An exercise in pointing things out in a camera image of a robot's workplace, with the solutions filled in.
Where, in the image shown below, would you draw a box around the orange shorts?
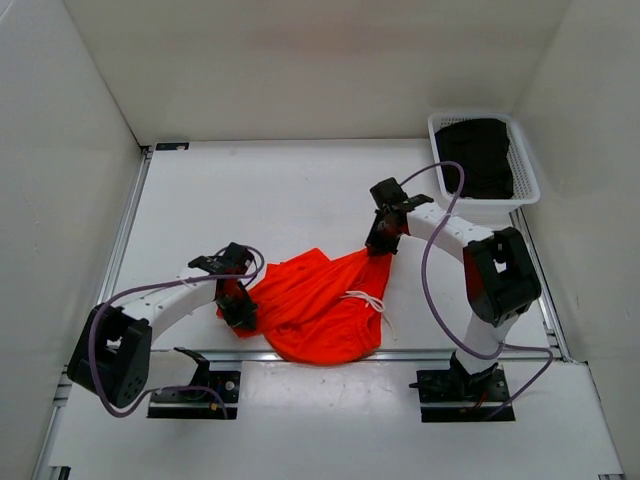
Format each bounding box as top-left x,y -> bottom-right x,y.
233,248 -> 393,366

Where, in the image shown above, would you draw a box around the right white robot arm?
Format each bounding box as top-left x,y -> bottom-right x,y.
365,192 -> 541,400

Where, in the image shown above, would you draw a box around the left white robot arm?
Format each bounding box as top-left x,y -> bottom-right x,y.
67,243 -> 265,418

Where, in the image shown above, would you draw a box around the black shorts in basket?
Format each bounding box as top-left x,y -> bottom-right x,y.
435,118 -> 514,200

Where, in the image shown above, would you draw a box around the white plastic basket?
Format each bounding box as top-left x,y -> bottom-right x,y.
428,111 -> 540,216

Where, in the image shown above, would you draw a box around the small dark label tag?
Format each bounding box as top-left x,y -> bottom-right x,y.
155,142 -> 190,151

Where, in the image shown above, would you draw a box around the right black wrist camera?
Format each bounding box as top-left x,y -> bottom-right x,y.
370,177 -> 408,210

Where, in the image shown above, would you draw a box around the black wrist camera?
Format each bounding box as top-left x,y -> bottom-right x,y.
219,242 -> 254,275
370,177 -> 408,210

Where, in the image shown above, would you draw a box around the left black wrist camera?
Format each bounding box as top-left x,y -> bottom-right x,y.
219,242 -> 254,275

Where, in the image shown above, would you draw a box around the front aluminium rail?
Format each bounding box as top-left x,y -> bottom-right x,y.
149,348 -> 571,363

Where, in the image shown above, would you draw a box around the aluminium rail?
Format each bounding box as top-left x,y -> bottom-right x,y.
97,146 -> 153,303
149,348 -> 571,363
509,208 -> 573,363

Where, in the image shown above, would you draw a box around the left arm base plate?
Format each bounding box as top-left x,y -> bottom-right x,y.
147,349 -> 241,421

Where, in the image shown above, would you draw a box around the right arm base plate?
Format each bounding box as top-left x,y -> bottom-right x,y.
409,365 -> 516,424

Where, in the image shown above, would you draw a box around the right aluminium rail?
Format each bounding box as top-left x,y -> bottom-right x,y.
509,208 -> 573,363

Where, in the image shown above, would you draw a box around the left aluminium rail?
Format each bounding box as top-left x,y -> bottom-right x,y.
97,146 -> 153,303

